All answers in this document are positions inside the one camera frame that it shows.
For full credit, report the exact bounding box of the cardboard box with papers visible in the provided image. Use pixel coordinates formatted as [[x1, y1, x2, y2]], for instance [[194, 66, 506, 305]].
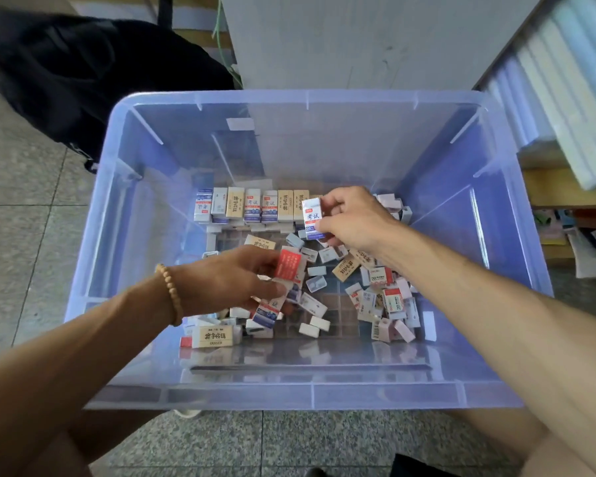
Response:
[[64, 0, 230, 50]]

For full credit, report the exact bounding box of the row of erasers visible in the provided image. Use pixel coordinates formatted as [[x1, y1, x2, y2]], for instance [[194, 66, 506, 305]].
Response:
[[193, 185, 311, 227]]

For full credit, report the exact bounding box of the black backpack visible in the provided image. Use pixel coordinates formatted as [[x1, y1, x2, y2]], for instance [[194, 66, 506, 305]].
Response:
[[0, 15, 238, 175]]

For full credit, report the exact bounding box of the beaded wooden bracelet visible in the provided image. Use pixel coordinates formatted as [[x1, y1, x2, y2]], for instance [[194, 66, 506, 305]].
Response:
[[154, 263, 186, 328]]

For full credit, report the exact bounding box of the person's left leg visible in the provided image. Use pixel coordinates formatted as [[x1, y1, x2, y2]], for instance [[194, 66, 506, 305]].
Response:
[[20, 407, 170, 477]]

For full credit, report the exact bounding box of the person's right hand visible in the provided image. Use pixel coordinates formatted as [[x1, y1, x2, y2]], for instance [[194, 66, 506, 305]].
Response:
[[318, 185, 403, 256]]

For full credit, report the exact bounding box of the person's leg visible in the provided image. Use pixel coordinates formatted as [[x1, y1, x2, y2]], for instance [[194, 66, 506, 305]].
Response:
[[457, 402, 596, 477], [20, 407, 170, 477]]

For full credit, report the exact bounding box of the white cabinet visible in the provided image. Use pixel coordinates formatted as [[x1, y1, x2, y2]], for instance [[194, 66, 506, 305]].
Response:
[[219, 0, 548, 93]]

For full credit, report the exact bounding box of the clear plastic storage bin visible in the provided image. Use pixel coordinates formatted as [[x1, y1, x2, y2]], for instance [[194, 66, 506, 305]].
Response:
[[64, 89, 556, 411]]

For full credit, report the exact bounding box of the stack of white blue books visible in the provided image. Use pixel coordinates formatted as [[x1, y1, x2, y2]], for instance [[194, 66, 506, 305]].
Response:
[[481, 0, 596, 193]]

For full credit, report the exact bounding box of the green cable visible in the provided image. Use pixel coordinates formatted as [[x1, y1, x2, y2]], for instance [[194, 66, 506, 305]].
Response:
[[211, 0, 242, 90]]

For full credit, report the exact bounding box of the person's left hand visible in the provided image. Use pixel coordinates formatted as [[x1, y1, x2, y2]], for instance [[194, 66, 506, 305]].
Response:
[[169, 243, 291, 319]]

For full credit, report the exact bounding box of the blue striped eraser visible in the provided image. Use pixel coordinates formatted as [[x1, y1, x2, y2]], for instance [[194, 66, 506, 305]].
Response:
[[301, 197, 326, 242]]

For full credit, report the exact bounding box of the person's left forearm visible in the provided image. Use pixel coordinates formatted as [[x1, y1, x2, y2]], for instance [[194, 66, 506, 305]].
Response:
[[0, 288, 180, 477]]

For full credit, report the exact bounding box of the person's right leg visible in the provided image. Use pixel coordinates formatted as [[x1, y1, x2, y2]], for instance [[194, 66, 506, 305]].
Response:
[[457, 402, 596, 477]]

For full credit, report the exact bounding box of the person's right forearm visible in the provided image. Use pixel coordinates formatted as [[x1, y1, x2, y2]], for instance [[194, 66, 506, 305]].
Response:
[[382, 225, 596, 477]]

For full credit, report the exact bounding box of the red label eraser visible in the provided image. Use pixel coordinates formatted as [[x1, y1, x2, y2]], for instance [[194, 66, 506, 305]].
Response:
[[274, 248, 307, 286]]

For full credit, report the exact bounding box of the pile of boxed erasers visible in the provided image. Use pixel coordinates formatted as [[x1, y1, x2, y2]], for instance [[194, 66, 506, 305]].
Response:
[[179, 191, 438, 350]]

